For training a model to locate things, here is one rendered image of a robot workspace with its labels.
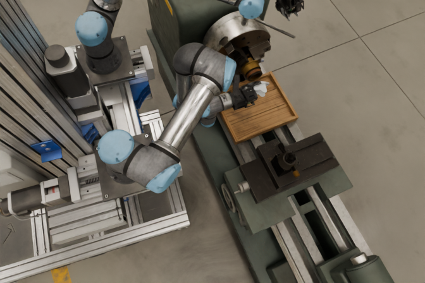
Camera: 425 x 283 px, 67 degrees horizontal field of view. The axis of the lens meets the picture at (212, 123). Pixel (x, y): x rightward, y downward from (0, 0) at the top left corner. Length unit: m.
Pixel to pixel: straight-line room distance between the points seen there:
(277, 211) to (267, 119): 0.47
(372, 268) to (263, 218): 0.45
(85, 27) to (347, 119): 2.21
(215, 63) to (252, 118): 0.59
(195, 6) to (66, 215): 1.02
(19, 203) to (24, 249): 0.98
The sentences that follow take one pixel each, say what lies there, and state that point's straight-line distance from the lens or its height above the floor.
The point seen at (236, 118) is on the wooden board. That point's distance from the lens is 1.63.
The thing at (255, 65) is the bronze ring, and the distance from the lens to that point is 1.52.
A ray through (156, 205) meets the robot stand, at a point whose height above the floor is 0.21.
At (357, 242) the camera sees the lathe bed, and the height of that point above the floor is 0.86.
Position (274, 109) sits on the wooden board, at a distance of 1.69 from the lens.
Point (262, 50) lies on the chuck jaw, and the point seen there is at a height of 1.12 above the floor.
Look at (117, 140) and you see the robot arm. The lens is 1.05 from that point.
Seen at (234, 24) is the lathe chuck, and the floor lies 1.23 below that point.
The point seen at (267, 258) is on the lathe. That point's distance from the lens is 1.85.
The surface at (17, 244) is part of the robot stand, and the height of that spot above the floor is 0.21.
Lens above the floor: 2.35
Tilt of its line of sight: 66 degrees down
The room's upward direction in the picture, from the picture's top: 9 degrees clockwise
